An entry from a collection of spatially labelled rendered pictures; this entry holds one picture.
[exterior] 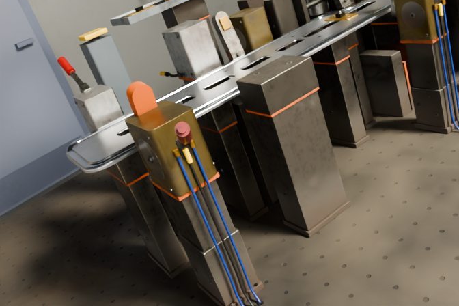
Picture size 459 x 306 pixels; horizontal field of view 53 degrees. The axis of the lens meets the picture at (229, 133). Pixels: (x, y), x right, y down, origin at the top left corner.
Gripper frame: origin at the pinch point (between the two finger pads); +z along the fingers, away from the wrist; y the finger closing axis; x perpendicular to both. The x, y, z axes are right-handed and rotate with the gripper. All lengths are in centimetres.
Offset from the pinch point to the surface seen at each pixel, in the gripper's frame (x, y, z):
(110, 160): -51, 36, 19
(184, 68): -17.5, 15.9, 16.7
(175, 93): -26.9, 23.7, 18.5
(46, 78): 34, -244, 44
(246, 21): -0.4, 23.2, 12.0
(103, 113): -40.7, 16.2, 16.6
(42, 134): 13, -245, 80
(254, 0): 9.7, 17.3, 9.4
